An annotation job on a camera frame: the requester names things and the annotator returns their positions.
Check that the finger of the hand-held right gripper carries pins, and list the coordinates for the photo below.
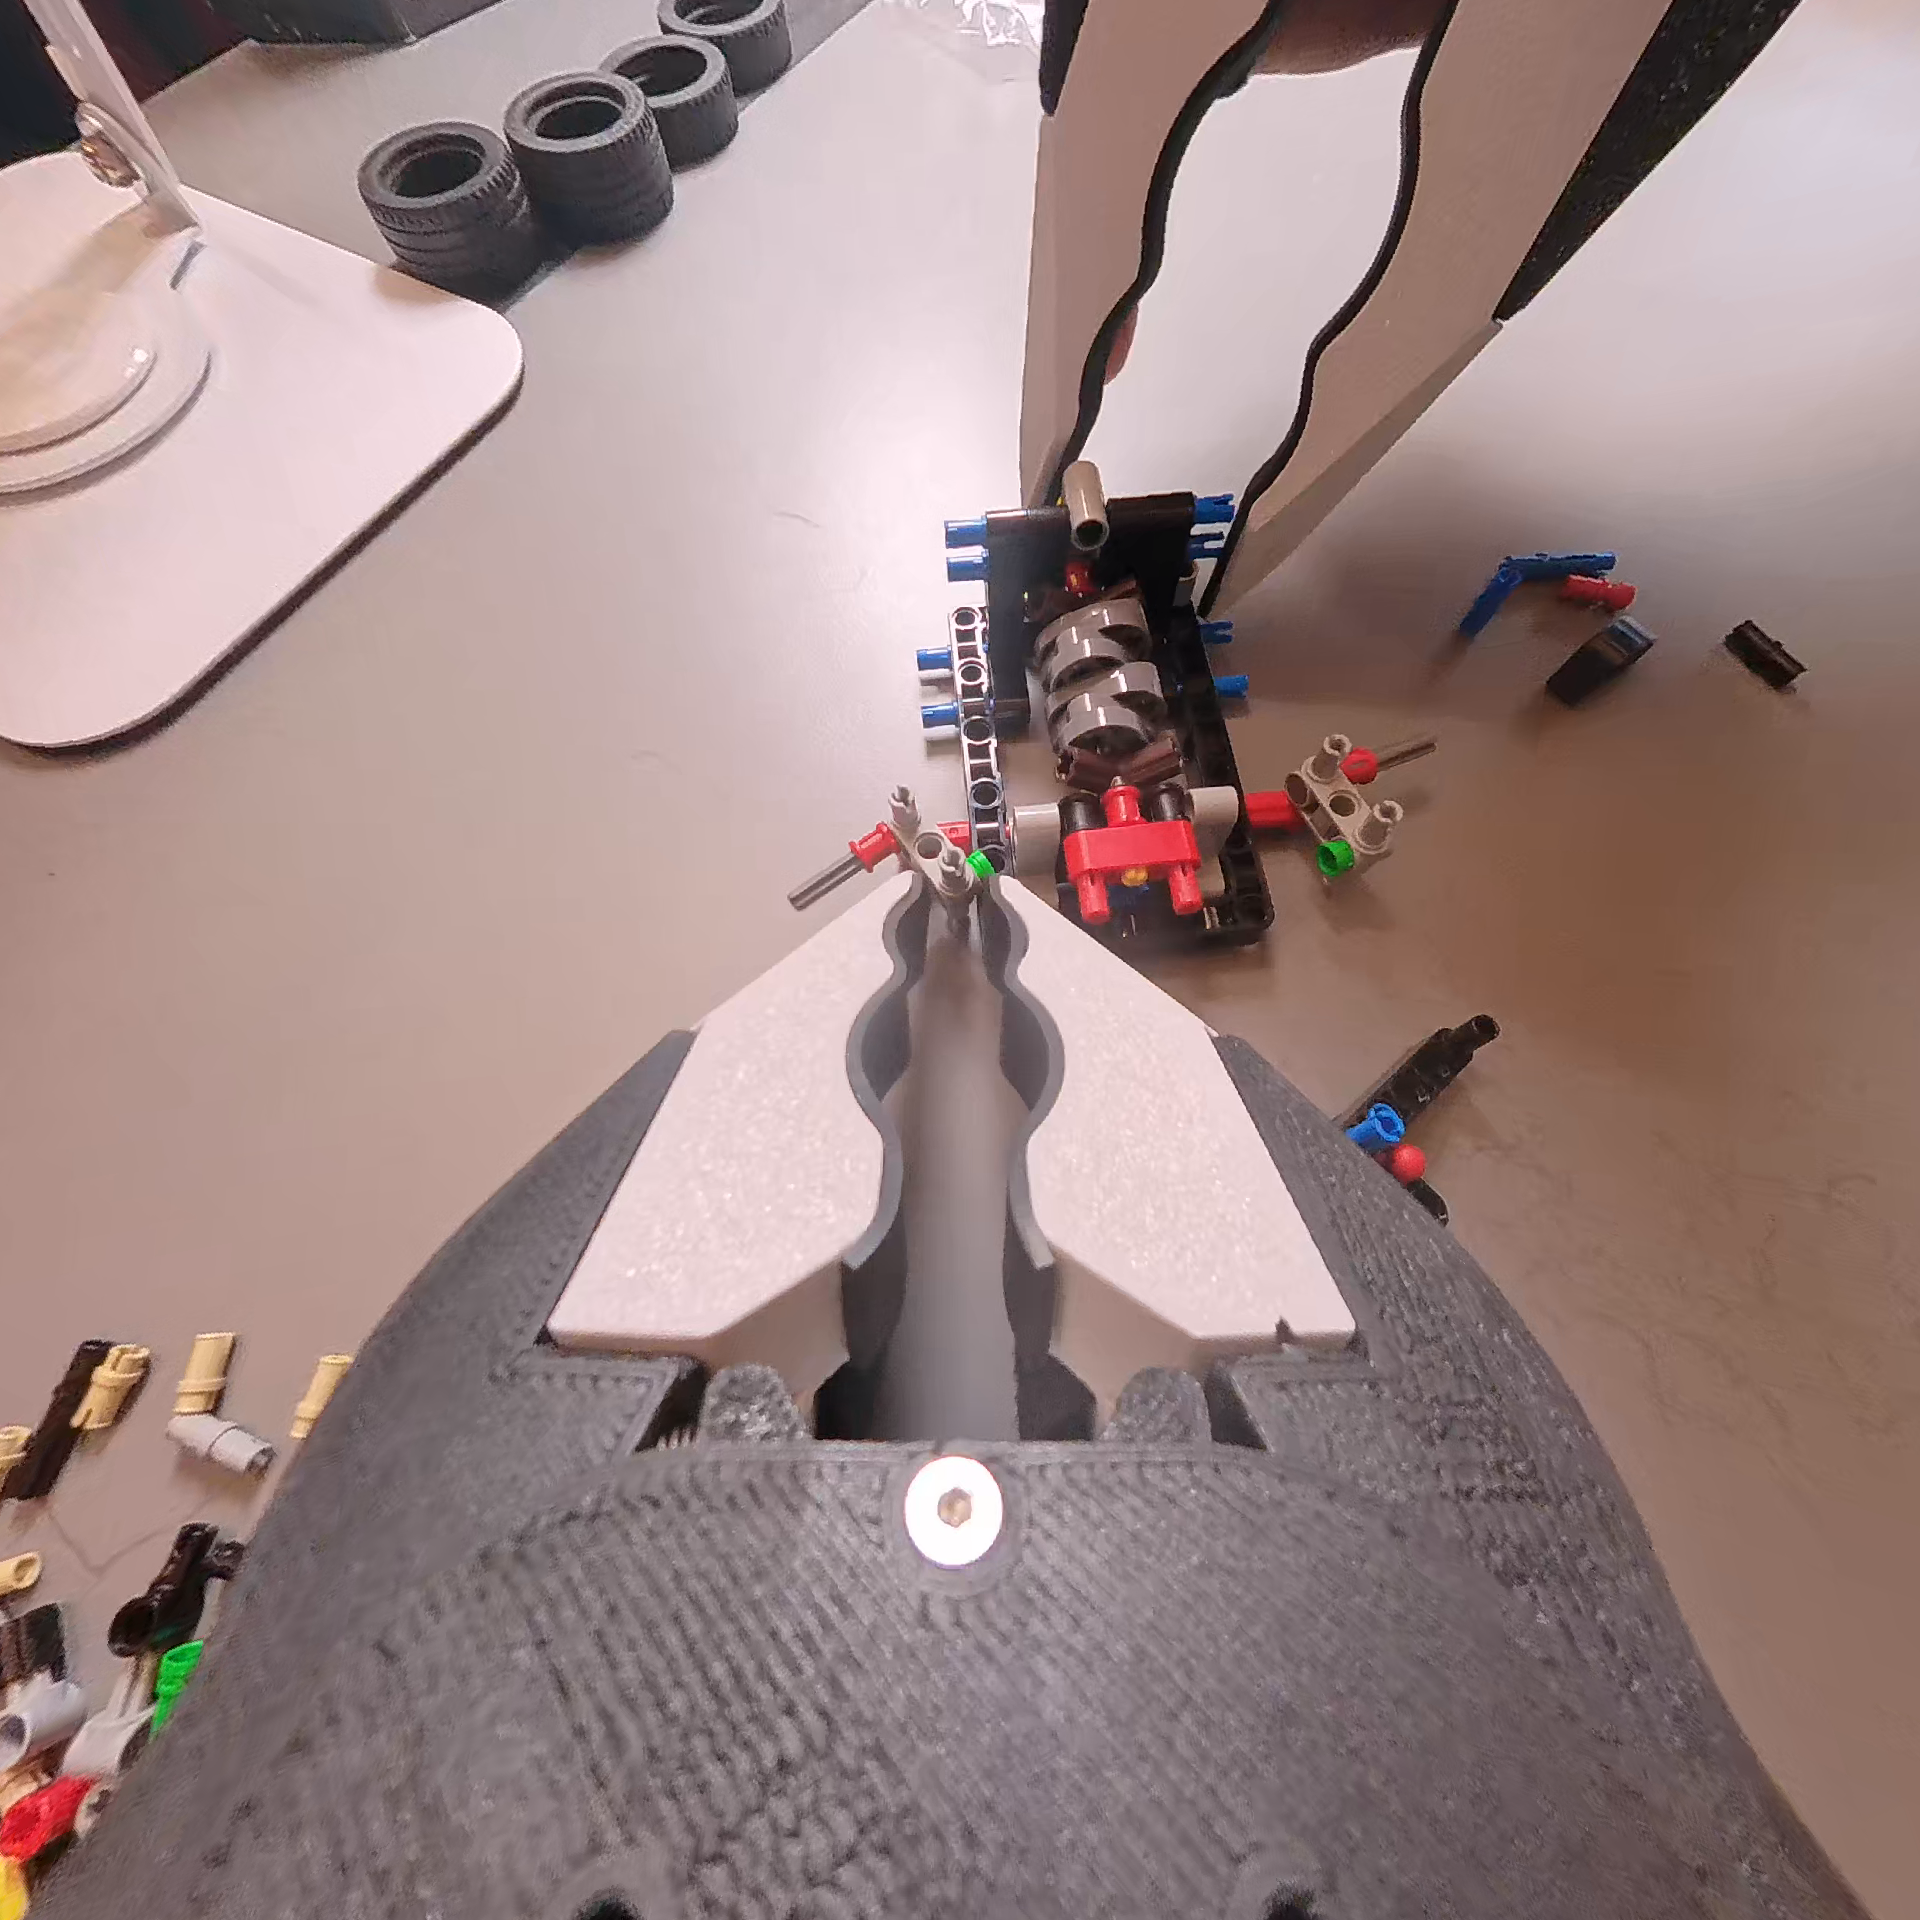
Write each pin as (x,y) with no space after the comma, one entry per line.
(1096,194)
(1471,194)

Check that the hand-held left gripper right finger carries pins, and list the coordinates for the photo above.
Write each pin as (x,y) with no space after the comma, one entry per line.
(1171,1200)

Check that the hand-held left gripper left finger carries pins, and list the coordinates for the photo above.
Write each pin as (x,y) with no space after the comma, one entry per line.
(736,1187)

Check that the black double lego beam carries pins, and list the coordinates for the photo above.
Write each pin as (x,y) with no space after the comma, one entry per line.
(1424,1063)

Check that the lego car chassis assembly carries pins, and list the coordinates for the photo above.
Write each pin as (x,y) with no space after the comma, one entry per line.
(1142,840)

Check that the black curved lego piece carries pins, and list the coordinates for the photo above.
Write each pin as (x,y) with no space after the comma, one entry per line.
(1597,662)

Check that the pile of small lego pieces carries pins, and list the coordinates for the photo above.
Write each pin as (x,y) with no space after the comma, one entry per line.
(137,1574)

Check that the white monitor stand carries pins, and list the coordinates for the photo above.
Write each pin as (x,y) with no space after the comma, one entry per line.
(271,453)

